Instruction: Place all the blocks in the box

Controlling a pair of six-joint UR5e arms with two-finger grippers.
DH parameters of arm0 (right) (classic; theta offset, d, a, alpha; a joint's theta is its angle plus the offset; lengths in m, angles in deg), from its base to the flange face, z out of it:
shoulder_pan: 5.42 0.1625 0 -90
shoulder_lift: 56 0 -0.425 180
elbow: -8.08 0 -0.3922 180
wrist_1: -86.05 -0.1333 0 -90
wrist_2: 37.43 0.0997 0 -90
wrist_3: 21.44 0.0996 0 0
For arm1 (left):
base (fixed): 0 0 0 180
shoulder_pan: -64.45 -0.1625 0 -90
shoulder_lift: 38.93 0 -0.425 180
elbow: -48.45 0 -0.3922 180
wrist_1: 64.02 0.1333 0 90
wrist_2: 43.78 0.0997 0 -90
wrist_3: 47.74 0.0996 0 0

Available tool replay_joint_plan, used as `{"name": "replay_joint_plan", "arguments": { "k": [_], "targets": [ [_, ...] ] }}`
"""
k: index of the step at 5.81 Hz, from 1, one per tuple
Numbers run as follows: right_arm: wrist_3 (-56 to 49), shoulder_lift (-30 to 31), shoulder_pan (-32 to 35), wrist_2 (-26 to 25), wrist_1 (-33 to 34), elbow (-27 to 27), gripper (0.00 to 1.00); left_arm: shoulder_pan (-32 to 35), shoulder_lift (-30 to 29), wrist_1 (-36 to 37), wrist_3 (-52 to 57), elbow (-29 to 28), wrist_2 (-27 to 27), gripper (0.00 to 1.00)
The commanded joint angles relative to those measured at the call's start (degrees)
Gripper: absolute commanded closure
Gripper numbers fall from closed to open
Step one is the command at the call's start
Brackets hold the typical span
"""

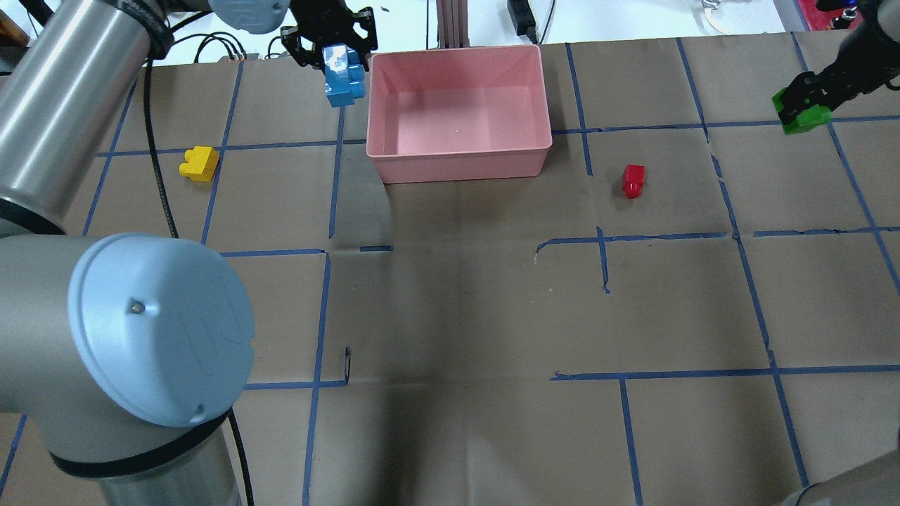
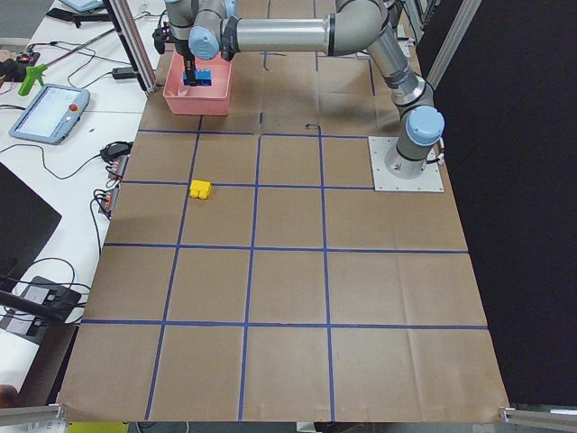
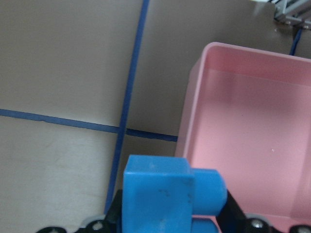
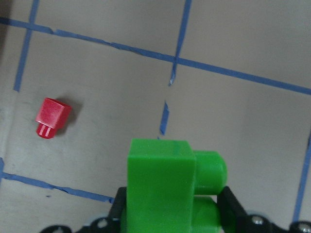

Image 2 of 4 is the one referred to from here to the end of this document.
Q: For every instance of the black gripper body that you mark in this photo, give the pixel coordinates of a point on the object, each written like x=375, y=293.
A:
x=185, y=50

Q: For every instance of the yellow toy block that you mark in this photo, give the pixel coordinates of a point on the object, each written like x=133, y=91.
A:
x=200, y=189

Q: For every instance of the grey usb hub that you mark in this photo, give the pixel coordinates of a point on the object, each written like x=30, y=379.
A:
x=117, y=167
x=108, y=200

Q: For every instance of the brown paper table cover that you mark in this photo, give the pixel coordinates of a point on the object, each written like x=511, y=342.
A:
x=296, y=291

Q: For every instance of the blue toy block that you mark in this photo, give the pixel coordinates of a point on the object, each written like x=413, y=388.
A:
x=203, y=77

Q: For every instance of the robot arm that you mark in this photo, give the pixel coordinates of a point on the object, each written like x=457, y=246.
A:
x=203, y=30

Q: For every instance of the pink plastic box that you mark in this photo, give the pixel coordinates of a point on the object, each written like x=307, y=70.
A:
x=199, y=100

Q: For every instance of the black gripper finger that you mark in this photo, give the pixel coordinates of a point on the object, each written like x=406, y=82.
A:
x=189, y=71

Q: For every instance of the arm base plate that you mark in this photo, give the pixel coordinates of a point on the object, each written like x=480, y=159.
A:
x=392, y=173

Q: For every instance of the black power adapter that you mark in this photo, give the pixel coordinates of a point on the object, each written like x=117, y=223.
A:
x=123, y=73

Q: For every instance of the black monitor stand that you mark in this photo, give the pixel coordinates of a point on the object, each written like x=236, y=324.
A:
x=42, y=304

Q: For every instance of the grey teach pendant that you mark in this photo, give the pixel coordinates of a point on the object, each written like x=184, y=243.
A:
x=51, y=115

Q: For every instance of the metal reacher grabber tool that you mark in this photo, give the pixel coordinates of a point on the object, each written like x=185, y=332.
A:
x=35, y=73

